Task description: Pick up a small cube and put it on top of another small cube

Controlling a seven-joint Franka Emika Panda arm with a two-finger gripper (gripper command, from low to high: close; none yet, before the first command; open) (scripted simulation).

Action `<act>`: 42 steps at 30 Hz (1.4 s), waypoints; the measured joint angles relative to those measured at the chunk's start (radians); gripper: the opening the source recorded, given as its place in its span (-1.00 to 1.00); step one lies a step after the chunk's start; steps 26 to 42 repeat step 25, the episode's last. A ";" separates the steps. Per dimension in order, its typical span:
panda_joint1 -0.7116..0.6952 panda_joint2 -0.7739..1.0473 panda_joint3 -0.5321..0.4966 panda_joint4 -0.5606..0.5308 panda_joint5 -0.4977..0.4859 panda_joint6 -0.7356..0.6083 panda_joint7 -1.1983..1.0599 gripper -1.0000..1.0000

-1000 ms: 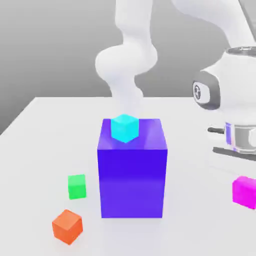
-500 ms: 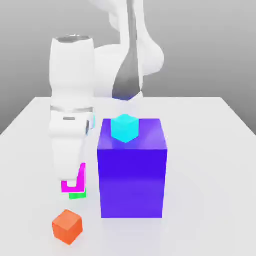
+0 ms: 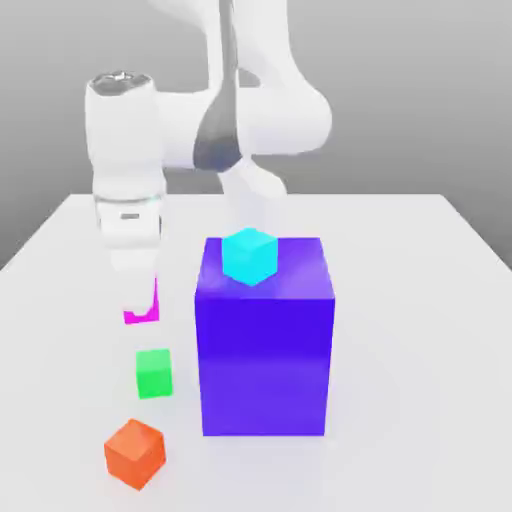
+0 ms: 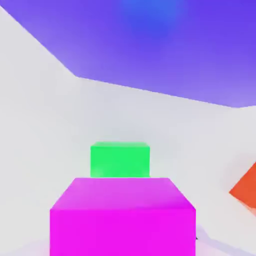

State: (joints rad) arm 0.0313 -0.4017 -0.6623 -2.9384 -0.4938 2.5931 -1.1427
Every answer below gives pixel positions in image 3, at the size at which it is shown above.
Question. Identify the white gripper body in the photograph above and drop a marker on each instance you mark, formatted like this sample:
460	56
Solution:
132	258

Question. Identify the small magenta cube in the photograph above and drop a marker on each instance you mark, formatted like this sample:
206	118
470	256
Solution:
140	318

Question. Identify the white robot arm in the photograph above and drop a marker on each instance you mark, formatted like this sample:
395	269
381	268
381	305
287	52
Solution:
124	132

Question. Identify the small cyan cube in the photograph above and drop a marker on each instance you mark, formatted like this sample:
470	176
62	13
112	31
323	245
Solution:
250	256

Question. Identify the small green cube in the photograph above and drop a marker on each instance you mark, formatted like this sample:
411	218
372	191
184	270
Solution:
154	374

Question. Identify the small orange cube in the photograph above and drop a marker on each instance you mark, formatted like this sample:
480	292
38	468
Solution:
134	456

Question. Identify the large purple box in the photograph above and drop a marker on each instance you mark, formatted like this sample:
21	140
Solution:
264	360

